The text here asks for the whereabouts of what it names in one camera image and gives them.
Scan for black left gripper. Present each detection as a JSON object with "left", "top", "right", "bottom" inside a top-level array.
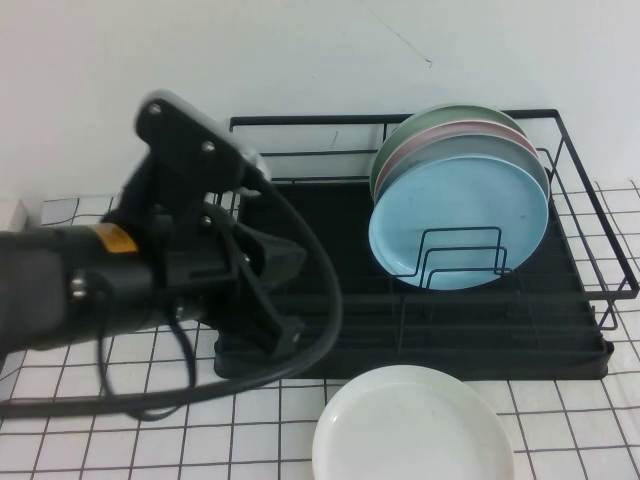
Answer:
[{"left": 153, "top": 198, "right": 308, "bottom": 358}]

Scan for white plate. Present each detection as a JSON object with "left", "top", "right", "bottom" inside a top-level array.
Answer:
[{"left": 312, "top": 364, "right": 516, "bottom": 480}]

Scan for blue plate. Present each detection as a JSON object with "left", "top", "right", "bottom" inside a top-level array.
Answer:
[{"left": 368, "top": 155, "right": 551, "bottom": 292}]

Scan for pink plate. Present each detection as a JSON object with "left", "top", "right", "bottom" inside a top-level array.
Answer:
[{"left": 373, "top": 119, "right": 539, "bottom": 201}]

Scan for green plate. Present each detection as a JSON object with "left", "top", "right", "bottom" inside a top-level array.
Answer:
[{"left": 368, "top": 103, "right": 529, "bottom": 201}]

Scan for grey plate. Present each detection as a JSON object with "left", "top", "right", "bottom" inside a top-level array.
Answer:
[{"left": 374, "top": 133, "right": 552, "bottom": 211}]

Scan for black plastic drip tray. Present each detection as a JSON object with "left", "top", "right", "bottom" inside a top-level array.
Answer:
[{"left": 213, "top": 174, "right": 615, "bottom": 382}]

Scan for beige box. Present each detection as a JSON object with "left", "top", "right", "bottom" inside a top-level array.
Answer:
[{"left": 0, "top": 198, "right": 29, "bottom": 230}]

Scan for white black-checked tablecloth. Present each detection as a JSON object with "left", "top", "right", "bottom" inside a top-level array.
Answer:
[{"left": 0, "top": 179, "right": 640, "bottom": 480}]

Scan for thick black cable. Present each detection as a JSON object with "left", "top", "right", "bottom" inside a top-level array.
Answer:
[{"left": 0, "top": 169, "right": 346, "bottom": 422}]

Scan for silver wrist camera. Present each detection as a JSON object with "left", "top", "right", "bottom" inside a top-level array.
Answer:
[{"left": 144, "top": 88, "right": 274, "bottom": 197}]

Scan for black wire dish rack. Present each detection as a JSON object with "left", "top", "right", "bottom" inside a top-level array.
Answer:
[{"left": 212, "top": 108, "right": 640, "bottom": 334}]

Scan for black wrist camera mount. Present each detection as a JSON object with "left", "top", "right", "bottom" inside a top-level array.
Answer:
[{"left": 132, "top": 93, "right": 261, "bottom": 236}]

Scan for thin black cable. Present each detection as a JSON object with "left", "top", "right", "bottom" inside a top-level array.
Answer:
[{"left": 93, "top": 289, "right": 201, "bottom": 422}]

